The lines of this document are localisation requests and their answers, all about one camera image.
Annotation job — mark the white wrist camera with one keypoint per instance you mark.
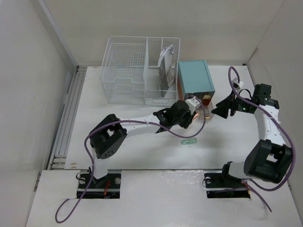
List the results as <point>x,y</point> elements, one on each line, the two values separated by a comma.
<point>237,84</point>
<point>193,104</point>

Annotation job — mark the white wire desk organizer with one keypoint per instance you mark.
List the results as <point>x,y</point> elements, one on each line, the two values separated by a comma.
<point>130,72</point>

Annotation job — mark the teal orange drawer box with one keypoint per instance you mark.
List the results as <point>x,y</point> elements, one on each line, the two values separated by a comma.
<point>194,78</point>

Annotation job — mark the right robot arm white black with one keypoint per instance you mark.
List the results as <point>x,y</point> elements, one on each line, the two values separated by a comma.
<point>271,157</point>

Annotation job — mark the green translucent capsule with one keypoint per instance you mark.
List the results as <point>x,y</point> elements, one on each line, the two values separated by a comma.
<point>189,141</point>

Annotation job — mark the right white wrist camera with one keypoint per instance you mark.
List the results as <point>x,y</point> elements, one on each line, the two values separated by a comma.
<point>237,84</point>

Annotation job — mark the grey setup guide booklet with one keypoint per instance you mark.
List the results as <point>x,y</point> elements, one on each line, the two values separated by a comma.
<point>166,74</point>

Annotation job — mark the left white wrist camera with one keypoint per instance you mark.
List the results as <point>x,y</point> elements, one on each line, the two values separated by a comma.
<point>193,104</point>

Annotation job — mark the aluminium rail frame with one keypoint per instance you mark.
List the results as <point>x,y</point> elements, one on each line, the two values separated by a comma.
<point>58,154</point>

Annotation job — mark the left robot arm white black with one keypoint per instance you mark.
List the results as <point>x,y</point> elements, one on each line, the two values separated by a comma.
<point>107,137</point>

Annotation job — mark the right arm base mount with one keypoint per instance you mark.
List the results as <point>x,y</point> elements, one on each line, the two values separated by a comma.
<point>222,185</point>

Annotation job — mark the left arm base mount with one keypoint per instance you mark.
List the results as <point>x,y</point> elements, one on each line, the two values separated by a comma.
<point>106,187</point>

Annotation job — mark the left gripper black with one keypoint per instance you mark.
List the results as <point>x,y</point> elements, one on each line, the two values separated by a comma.
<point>188,120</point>

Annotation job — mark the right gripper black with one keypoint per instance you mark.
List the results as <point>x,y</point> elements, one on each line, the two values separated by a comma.
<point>223,107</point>

